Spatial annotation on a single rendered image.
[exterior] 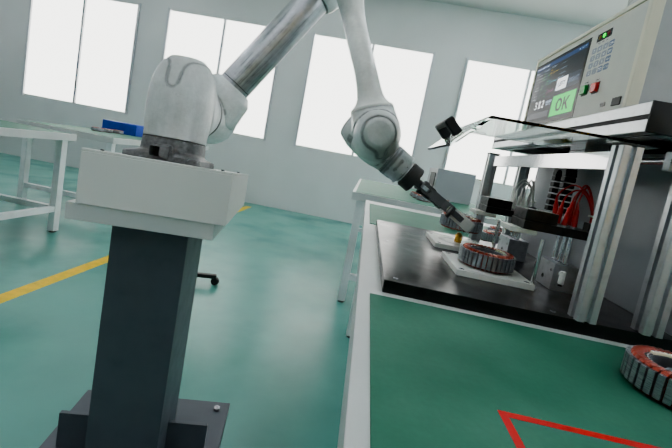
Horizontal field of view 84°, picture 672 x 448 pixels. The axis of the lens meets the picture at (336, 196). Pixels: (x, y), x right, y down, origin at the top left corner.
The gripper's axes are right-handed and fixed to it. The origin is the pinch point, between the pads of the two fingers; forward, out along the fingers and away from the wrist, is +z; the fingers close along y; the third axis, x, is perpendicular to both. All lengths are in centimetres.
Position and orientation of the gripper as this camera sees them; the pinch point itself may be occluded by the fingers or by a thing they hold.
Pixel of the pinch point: (460, 220)
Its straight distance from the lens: 108.4
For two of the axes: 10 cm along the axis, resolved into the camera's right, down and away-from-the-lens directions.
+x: 6.5, -7.5, -1.3
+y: -0.9, 0.9, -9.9
